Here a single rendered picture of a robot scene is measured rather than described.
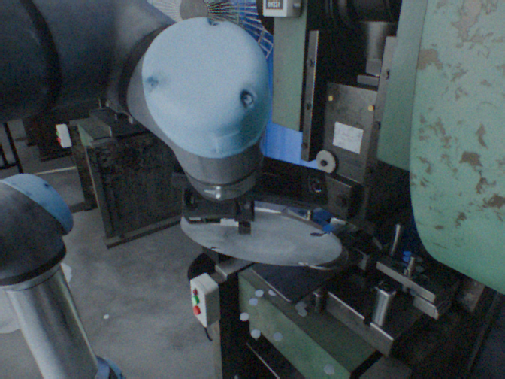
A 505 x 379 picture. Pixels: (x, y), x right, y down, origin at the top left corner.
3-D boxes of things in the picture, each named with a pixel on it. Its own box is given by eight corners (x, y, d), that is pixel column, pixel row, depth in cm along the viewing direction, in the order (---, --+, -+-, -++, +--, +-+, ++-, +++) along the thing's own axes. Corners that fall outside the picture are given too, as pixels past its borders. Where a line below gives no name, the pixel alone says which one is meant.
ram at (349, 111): (352, 228, 76) (374, 88, 63) (302, 201, 87) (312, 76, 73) (398, 204, 86) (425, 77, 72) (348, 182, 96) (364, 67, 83)
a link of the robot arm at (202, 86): (190, -20, 22) (303, 54, 20) (210, 85, 32) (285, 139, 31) (95, 65, 20) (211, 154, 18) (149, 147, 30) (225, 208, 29)
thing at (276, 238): (373, 262, 63) (373, 257, 63) (261, 195, 46) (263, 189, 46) (257, 268, 83) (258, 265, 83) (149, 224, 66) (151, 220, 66)
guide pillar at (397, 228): (394, 258, 92) (405, 211, 86) (386, 253, 94) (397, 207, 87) (399, 254, 93) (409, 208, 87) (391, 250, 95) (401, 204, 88)
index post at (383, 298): (382, 327, 76) (390, 293, 72) (370, 318, 78) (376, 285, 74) (389, 320, 78) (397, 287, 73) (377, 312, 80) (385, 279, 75)
